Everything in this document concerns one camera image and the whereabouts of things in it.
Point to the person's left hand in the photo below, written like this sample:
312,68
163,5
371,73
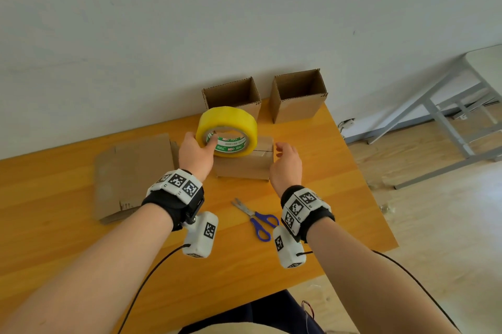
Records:
196,161

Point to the person's right hand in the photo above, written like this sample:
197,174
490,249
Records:
288,171

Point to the brown cardboard paper box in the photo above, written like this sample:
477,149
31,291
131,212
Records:
243,169
294,112
253,110

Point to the yellow tape roll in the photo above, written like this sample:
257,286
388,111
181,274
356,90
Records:
227,118

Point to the stack of cardboard boxes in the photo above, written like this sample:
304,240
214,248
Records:
133,169

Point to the person's right forearm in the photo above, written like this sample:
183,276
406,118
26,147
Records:
372,286

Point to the person's left forearm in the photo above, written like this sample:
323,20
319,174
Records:
86,279

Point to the person's dark and beige clothing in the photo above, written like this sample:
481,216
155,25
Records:
251,312

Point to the black left wristband with markers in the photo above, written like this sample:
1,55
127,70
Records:
172,204

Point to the black wristband with markers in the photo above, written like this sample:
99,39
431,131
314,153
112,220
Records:
317,220
172,204

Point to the black right wristband with markers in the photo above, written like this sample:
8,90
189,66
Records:
317,220

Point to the white wall socket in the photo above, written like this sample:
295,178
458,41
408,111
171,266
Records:
346,124

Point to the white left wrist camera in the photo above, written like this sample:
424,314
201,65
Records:
198,243

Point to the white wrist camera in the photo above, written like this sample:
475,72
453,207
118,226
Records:
290,255
198,243

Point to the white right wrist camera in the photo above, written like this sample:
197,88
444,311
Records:
290,255

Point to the grey metal table frame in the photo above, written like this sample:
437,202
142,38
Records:
439,118

